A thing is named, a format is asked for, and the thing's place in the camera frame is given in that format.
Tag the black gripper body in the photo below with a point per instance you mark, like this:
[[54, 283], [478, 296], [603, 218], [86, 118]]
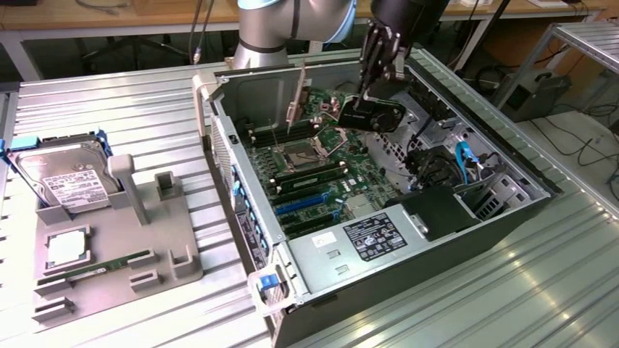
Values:
[[409, 18]]

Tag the GPU card with metal bracket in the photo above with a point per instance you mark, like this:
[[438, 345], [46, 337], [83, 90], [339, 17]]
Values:
[[372, 116]]

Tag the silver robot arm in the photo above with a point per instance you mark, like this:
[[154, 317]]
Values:
[[290, 21]]

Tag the black headphones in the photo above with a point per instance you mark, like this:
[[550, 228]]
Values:
[[490, 78]]

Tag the metal socket cover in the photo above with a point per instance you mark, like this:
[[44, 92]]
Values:
[[331, 140]]

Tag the metal disk bay cage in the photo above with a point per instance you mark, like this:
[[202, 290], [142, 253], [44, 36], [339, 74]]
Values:
[[387, 156]]

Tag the thin metal locking lever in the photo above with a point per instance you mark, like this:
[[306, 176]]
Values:
[[275, 136]]

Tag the black RAM slot pair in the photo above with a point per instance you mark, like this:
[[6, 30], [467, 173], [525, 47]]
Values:
[[271, 135]]

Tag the black box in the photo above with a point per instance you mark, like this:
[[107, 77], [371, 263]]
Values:
[[537, 96]]

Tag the CPU socket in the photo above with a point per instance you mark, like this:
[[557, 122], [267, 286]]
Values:
[[298, 156]]

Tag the green motherboard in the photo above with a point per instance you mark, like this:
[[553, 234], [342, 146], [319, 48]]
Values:
[[360, 174]]

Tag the installed RAM stick with label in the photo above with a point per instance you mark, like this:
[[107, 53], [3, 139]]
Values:
[[310, 182]]

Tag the silver chipset heatsink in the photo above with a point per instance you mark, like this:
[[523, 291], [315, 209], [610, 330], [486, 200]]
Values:
[[363, 206]]

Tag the blue expansion slot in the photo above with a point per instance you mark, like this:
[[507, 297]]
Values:
[[299, 203]]

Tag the black fan shroud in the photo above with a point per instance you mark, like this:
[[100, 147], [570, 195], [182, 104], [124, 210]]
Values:
[[435, 214]]

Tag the black expansion slot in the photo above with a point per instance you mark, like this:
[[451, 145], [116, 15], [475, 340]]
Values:
[[314, 224]]

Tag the wooden desk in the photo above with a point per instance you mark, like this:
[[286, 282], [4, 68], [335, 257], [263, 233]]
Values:
[[144, 11]]

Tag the black open PC case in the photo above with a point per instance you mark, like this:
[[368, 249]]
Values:
[[483, 239]]

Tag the grey power supply unit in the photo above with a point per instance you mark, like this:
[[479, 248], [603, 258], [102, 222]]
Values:
[[328, 264]]

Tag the grey parts rack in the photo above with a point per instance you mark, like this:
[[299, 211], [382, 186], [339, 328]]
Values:
[[120, 224]]

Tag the grey corner clamp with blue latch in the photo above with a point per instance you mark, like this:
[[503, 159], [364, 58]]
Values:
[[263, 301]]

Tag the hard disk with white label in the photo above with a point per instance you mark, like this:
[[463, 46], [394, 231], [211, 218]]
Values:
[[67, 177]]

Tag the blue disk carrier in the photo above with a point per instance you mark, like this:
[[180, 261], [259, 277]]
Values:
[[27, 144]]

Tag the green RAM stick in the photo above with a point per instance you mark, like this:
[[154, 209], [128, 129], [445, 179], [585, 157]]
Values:
[[108, 266]]

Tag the silver CPU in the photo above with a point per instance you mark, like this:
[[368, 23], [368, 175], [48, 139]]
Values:
[[67, 248]]

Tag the aluminium frame table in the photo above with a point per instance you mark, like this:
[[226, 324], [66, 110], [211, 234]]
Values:
[[581, 36]]

